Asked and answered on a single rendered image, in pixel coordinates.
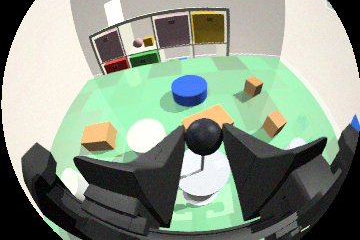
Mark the blue short cylinder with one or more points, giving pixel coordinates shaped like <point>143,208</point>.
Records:
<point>189,90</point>

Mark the white cylinder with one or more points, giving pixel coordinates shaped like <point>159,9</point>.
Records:
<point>75,182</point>
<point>145,134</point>

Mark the glass coffee press with plunger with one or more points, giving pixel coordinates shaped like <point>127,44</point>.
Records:
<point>205,169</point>

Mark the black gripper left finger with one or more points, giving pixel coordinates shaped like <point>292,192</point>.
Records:
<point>152,178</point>

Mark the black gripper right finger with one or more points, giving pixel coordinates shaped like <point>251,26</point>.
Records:
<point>259,169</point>

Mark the grey cylinder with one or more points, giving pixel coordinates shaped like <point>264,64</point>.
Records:
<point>295,143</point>

